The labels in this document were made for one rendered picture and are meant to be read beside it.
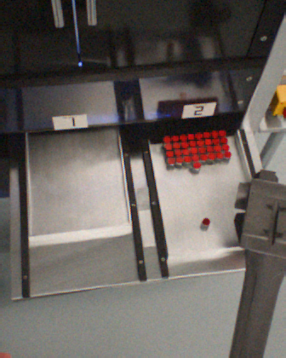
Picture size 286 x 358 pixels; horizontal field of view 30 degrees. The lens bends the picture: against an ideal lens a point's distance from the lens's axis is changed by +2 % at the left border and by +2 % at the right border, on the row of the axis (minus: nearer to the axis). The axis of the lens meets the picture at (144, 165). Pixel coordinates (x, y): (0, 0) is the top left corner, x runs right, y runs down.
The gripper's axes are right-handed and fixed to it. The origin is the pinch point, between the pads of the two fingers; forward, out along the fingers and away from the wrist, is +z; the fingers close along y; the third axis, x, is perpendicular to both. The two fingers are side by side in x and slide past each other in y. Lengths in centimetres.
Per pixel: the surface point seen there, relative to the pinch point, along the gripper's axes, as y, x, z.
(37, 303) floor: 28, 63, 88
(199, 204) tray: 14.3, 9.3, 0.8
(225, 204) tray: 13.9, 2.1, 0.8
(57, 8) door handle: 19, 41, -60
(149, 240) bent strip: 5.5, 24.0, 2.2
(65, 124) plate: 32, 44, -15
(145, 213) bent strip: 13.1, 24.3, 1.0
